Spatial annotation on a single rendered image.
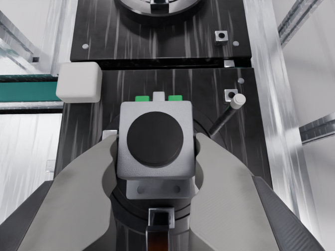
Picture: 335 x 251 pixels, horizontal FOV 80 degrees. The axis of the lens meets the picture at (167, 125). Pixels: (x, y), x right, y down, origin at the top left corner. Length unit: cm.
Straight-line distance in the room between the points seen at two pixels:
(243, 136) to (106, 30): 23
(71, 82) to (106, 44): 8
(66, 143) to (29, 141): 10
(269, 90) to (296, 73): 17
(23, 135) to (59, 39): 15
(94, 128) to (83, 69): 7
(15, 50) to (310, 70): 48
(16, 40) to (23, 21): 23
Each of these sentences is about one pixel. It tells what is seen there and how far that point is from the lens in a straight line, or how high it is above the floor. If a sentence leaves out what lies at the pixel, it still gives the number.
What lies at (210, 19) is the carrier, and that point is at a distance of 32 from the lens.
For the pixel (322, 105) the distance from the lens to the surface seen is 46.
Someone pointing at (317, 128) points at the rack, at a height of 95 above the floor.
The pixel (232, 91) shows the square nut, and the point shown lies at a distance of 25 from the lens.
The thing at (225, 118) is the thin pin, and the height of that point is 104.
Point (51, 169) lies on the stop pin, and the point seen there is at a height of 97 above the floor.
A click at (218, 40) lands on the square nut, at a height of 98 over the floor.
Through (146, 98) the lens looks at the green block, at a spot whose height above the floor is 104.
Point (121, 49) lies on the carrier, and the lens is 29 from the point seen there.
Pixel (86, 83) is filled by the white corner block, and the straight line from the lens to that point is 25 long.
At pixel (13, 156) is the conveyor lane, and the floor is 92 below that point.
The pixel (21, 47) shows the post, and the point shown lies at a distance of 33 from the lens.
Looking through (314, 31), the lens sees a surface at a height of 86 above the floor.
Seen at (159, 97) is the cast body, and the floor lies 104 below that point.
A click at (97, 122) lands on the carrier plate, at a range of 25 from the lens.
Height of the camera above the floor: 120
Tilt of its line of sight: 73 degrees down
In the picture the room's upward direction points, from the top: 1 degrees counter-clockwise
